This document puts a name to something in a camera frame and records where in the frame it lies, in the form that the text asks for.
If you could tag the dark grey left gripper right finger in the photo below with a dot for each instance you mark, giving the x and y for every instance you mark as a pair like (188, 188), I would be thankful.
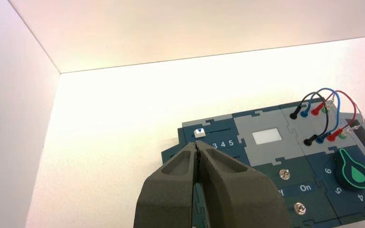
(239, 198)

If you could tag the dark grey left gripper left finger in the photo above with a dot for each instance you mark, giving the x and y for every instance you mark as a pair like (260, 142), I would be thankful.
(166, 195)

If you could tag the white slider knob blue arrow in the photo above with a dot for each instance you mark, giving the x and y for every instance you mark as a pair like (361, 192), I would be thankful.
(199, 132)

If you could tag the white display window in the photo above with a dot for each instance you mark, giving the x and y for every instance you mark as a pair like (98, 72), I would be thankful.
(267, 136)

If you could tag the blue and grey task board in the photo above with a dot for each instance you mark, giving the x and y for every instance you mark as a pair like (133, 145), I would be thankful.
(308, 176)

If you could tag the black green rotary knob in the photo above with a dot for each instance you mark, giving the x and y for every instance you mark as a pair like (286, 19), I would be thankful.
(354, 173)

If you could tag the metal toggle switch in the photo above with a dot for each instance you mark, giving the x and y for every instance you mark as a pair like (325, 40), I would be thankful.
(299, 208)
(284, 174)

